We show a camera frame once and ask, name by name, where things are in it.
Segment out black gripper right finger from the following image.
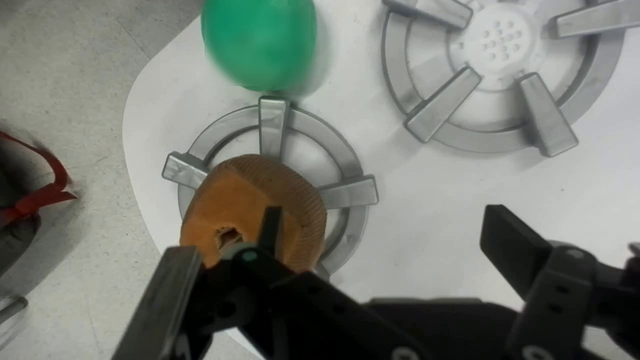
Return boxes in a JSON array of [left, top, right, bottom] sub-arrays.
[[478, 202, 640, 360]]

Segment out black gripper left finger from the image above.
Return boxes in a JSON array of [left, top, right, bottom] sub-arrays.
[[110, 205, 430, 360]]

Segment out brown round wooden object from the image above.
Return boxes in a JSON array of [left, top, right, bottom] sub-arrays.
[[177, 152, 329, 276]]

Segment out small grey toy burner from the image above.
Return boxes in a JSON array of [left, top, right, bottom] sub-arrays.
[[159, 97, 382, 278]]

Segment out large grey toy burner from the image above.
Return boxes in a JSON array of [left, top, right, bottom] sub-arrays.
[[380, 0, 640, 161]]

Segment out green ball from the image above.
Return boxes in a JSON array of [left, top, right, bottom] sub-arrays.
[[199, 0, 318, 95]]

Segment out black bag red straps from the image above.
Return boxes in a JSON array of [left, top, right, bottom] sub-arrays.
[[0, 128, 80, 276]]

